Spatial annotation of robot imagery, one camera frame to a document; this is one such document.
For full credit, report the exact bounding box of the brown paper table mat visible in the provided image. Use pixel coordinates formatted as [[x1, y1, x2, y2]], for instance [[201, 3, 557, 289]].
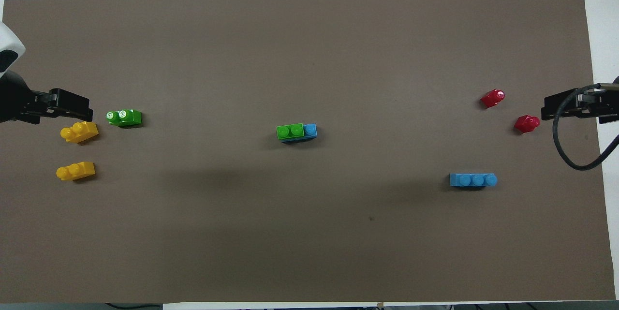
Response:
[[0, 0, 616, 303]]

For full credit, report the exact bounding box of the yellow two-stud block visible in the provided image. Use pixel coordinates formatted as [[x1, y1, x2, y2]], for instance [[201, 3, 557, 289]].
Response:
[[60, 121, 99, 144], [56, 161, 96, 182]]

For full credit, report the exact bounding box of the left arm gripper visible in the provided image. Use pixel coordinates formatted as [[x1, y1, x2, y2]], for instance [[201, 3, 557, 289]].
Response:
[[0, 22, 93, 125]]

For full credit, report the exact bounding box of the plain green two-stud block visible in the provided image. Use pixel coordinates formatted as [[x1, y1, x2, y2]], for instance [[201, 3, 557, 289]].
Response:
[[276, 123, 305, 142]]

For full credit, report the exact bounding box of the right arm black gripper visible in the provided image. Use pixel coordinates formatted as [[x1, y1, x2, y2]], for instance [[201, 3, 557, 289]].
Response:
[[541, 85, 619, 125]]

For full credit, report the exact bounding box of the green block with white stickers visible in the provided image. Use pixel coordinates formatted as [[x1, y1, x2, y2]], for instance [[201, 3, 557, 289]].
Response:
[[106, 109, 143, 128]]

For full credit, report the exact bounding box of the blue three-stud block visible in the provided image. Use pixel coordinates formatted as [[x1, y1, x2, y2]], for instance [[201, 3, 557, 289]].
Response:
[[280, 123, 318, 144], [449, 173, 498, 188]]

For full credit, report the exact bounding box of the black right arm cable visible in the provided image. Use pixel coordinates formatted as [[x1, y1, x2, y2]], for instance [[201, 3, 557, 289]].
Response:
[[552, 84, 619, 171]]

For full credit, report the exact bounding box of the red single-stud block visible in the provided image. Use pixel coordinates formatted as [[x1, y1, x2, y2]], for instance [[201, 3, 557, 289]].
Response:
[[514, 115, 541, 134], [480, 89, 506, 109]]

